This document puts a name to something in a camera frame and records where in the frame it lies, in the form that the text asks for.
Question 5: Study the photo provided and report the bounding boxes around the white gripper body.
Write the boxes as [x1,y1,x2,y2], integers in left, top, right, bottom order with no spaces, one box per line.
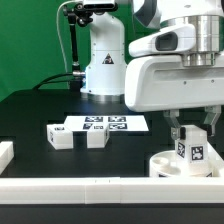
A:
[125,24,224,112]

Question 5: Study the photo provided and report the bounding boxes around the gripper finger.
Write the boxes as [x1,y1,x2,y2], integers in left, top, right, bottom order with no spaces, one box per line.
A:
[163,109,181,140]
[204,105,222,136]

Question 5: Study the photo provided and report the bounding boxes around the white round stool seat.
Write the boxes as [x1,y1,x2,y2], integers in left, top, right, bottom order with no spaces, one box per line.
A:
[149,150,224,178]

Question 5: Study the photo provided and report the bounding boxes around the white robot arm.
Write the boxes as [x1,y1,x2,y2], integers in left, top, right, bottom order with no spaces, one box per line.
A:
[84,0,224,138]

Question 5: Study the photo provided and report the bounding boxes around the white U-shaped fence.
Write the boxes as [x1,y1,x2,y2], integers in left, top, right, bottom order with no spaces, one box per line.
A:
[0,149,224,204]

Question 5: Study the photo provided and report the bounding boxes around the white marker base plate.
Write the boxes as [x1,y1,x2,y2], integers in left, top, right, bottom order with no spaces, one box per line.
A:
[64,115,148,132]

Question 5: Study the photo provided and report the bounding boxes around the camera on mount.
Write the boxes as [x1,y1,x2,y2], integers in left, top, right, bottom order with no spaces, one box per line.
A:
[83,0,116,11]

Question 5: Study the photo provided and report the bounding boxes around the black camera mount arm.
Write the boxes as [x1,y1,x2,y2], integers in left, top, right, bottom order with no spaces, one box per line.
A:
[63,3,93,89]

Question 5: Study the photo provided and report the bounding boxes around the black cables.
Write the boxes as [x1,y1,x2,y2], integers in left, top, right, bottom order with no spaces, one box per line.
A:
[32,72,78,90]

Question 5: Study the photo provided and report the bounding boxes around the white cable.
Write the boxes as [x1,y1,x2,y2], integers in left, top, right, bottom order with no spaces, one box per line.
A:
[55,0,78,73]

